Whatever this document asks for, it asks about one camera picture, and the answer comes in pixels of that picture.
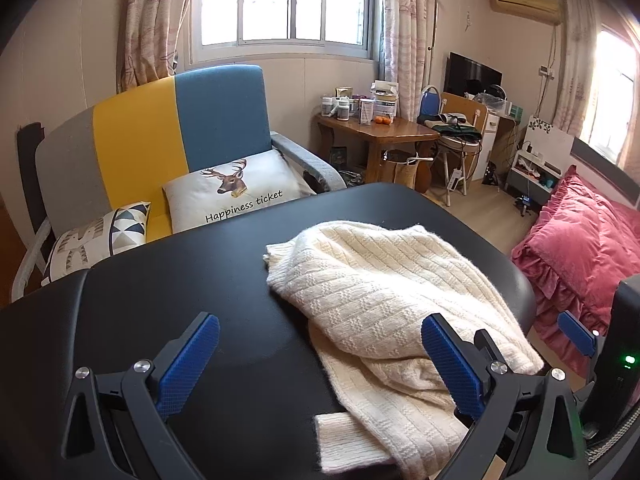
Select wall air conditioner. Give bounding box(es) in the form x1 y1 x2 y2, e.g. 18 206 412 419
489 0 562 25

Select metal pole stand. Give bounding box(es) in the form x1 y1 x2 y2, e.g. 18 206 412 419
427 0 471 91

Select geometric pattern pillow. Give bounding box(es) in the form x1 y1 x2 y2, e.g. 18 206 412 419
41 201 152 286

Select metal folding stool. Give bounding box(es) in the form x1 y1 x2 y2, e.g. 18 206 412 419
432 135 483 207

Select beige patterned curtain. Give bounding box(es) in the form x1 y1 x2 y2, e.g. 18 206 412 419
116 0 201 93
380 0 428 123

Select woven bag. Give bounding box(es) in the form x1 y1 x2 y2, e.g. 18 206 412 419
382 152 433 193

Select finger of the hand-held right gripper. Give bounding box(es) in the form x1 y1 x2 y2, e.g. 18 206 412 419
556 310 608 386

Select wooden side table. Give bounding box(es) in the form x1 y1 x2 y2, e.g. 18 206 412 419
316 112 441 193

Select white shelf unit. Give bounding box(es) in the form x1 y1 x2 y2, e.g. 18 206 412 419
505 116 575 206

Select cream knit sweater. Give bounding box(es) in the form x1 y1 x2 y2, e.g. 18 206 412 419
263 220 546 480

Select white deer print pillow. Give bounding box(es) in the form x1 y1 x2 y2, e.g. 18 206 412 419
162 150 317 235

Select light wooden desk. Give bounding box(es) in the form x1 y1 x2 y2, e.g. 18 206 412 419
442 92 516 181

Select small side window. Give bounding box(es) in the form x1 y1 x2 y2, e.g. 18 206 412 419
580 25 640 166

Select pink ruffled bedspread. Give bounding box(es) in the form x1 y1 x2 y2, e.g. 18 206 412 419
510 165 640 376

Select pale side curtain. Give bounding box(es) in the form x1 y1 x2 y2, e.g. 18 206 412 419
552 0 601 138

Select grey yellow blue sofa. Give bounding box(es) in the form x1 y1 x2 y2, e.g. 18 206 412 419
10 64 348 306

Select stack of white boxes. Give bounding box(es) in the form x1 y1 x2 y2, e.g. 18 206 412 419
372 81 400 118

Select dark folded clothes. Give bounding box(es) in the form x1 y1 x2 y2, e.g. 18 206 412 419
429 112 483 141

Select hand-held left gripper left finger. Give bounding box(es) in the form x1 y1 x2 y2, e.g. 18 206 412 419
60 311 221 480

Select large window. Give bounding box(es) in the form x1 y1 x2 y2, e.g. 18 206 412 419
190 0 381 63

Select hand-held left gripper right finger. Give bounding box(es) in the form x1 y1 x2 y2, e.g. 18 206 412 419
421 313 591 480

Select black television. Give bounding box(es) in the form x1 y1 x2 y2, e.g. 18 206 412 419
445 51 503 98

